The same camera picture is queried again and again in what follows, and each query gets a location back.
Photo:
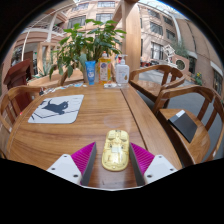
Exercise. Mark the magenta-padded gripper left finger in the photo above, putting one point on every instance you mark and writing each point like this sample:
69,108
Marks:
68,166

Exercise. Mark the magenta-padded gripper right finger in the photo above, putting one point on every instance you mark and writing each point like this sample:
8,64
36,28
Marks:
156,166

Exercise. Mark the yellow computer mouse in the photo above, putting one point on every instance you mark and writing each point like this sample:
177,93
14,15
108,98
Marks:
115,151

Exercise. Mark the grey cat-print mouse pad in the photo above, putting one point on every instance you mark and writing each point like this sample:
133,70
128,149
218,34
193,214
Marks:
56,110

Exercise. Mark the wooden armchair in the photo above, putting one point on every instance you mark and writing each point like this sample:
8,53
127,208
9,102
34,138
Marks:
63,78
196,146
150,87
8,110

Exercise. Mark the black notebook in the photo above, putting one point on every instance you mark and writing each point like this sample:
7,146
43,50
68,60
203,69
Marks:
184,125

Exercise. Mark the bunch of keys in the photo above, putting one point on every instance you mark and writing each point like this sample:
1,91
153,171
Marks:
42,92

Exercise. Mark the long wooden planter box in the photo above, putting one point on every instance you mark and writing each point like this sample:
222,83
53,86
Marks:
43,80

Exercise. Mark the white tissue pack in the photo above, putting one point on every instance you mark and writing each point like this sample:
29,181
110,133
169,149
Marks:
113,85

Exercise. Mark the blue squeeze tube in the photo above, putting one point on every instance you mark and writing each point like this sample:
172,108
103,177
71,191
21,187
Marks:
90,71

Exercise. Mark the white pump bottle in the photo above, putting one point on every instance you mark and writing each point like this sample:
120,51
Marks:
122,73

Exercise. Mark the yellow liquid soap bottle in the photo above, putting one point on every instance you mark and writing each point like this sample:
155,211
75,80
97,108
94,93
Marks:
104,70

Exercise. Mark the white abstract sculpture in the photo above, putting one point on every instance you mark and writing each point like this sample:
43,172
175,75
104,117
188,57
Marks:
169,51

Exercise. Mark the green potted plant, white pot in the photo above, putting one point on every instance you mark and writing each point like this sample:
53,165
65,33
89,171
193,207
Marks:
86,43

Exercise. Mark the dark red wooden pedestal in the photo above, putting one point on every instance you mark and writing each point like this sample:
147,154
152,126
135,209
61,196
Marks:
18,75

